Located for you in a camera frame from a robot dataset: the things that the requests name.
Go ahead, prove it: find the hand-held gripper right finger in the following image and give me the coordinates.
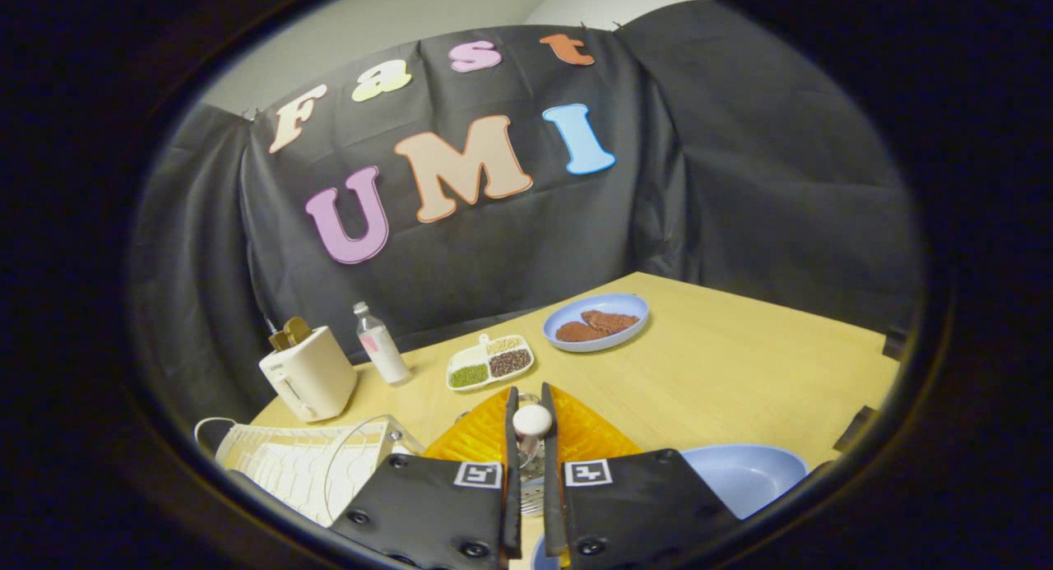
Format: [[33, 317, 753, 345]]
[[539, 382, 741, 570]]

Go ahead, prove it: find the black backdrop cloth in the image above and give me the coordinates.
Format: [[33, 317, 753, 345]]
[[128, 0, 922, 439]]

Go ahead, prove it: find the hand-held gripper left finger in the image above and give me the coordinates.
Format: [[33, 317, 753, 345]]
[[329, 387, 524, 570]]

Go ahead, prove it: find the white wire dish rack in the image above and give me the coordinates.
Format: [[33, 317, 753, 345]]
[[194, 414, 424, 528]]

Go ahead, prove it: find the blue plate with patties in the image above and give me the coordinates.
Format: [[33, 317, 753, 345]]
[[542, 294, 651, 354]]

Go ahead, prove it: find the white divided tray of grains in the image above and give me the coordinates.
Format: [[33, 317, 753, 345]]
[[446, 334, 536, 392]]

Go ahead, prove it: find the white toaster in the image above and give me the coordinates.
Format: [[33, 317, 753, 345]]
[[259, 326, 359, 424]]

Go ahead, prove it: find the blue plastic dish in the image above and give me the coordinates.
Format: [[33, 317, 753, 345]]
[[531, 535, 570, 570]]

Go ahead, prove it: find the light blue plate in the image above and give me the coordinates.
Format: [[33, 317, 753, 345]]
[[681, 443, 811, 520]]

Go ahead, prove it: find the white-handled spoon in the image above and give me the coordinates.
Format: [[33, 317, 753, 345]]
[[513, 404, 554, 466]]

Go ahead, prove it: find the clear bottle with pink label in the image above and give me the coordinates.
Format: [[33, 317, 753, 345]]
[[354, 301, 413, 387]]

